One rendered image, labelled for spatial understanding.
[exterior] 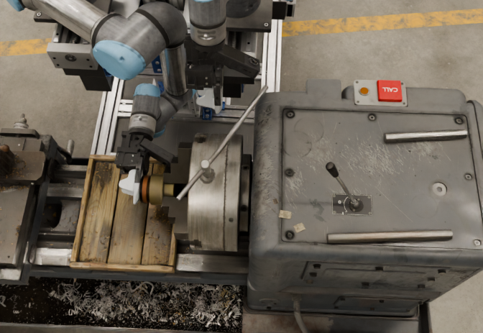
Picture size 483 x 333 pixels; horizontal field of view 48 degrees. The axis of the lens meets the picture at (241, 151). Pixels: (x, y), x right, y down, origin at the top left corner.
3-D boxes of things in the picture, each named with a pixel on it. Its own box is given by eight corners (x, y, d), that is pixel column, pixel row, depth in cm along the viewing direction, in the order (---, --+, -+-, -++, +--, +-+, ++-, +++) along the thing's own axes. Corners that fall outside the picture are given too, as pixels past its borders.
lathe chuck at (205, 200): (232, 155, 168) (228, 116, 138) (226, 258, 158) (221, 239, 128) (203, 154, 168) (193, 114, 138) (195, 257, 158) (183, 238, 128)
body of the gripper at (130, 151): (119, 176, 154) (126, 139, 159) (149, 178, 154) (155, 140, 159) (113, 165, 147) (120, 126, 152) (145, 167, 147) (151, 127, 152)
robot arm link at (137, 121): (157, 127, 161) (153, 113, 153) (155, 141, 159) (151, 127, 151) (132, 126, 161) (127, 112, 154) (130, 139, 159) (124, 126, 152)
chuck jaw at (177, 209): (204, 196, 144) (200, 238, 138) (205, 206, 148) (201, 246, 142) (162, 195, 144) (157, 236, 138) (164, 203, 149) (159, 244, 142)
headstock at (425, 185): (437, 150, 177) (484, 85, 142) (456, 300, 156) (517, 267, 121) (254, 144, 178) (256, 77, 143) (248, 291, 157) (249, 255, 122)
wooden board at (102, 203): (185, 162, 175) (184, 157, 172) (174, 274, 160) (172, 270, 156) (93, 159, 176) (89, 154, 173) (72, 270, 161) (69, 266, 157)
